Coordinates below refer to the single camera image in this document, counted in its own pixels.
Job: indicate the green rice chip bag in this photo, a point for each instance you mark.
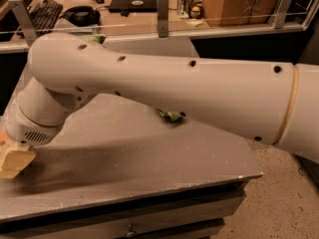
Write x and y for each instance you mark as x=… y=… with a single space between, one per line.
x=169 y=116

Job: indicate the small brown jar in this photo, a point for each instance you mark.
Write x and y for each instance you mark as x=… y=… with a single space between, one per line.
x=195 y=12

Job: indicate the drink can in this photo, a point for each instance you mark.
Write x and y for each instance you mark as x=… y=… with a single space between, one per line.
x=183 y=8

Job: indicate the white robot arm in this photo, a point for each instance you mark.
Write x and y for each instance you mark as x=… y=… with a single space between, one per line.
x=274 y=102

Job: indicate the left metal bracket post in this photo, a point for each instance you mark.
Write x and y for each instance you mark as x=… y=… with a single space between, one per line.
x=24 y=19

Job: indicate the metal bracket post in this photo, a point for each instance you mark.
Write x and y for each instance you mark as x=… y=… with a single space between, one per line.
x=24 y=19
x=162 y=8
x=279 y=16

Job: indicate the black keyboard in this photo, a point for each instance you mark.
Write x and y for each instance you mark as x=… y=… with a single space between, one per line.
x=44 y=16

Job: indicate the green kettle chip bag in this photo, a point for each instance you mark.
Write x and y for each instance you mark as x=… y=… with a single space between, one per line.
x=95 y=38

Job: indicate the black headphones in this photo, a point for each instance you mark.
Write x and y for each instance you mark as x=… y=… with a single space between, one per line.
x=82 y=16

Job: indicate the right metal bracket post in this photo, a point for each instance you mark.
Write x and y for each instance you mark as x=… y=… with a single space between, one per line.
x=279 y=16

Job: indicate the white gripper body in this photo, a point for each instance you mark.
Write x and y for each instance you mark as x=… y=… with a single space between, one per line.
x=29 y=132

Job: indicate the grey table drawer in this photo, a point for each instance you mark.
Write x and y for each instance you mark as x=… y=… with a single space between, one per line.
x=193 y=214

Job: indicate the middle metal bracket post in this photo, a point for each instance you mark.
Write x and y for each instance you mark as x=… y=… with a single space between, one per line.
x=162 y=8

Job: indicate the black laptop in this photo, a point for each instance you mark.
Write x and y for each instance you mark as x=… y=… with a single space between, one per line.
x=133 y=6

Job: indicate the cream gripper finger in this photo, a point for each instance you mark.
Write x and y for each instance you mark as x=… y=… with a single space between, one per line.
x=14 y=157

